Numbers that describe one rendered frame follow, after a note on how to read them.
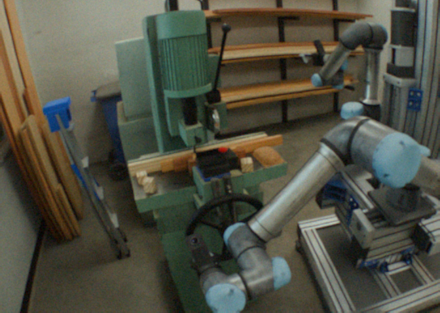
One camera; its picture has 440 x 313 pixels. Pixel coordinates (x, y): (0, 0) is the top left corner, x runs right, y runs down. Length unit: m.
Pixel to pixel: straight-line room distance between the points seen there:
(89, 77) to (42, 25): 0.85
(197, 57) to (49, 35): 2.57
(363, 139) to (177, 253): 0.88
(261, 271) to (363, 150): 0.34
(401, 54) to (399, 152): 0.65
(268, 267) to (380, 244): 0.63
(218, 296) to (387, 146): 0.46
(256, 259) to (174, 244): 0.59
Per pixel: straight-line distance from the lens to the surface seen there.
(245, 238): 0.70
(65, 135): 1.67
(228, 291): 0.59
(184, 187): 1.05
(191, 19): 0.98
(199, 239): 0.77
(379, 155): 0.61
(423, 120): 1.25
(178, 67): 0.99
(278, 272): 0.64
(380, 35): 1.45
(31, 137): 2.13
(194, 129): 1.08
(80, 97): 3.38
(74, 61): 3.33
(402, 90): 1.20
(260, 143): 1.26
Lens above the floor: 1.46
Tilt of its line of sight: 25 degrees down
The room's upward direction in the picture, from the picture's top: 5 degrees counter-clockwise
